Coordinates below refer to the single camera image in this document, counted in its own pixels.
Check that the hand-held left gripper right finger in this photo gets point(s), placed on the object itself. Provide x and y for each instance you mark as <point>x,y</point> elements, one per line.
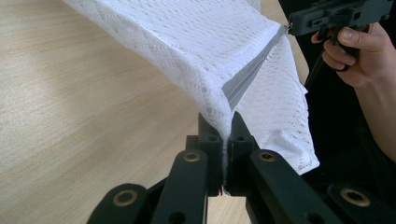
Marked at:
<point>238,146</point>

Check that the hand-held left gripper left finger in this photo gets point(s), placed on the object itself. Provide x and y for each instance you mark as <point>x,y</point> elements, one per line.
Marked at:
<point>209,149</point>

